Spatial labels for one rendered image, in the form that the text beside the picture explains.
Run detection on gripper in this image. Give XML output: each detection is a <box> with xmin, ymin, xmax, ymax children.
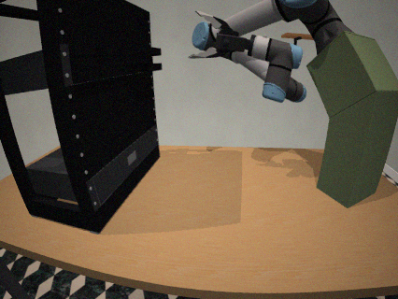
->
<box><xmin>188</xmin><ymin>10</ymin><xmax>255</xmax><ymax>59</ymax></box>

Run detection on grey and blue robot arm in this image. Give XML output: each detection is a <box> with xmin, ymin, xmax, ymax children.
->
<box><xmin>192</xmin><ymin>0</ymin><xmax>354</xmax><ymax>103</ymax></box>

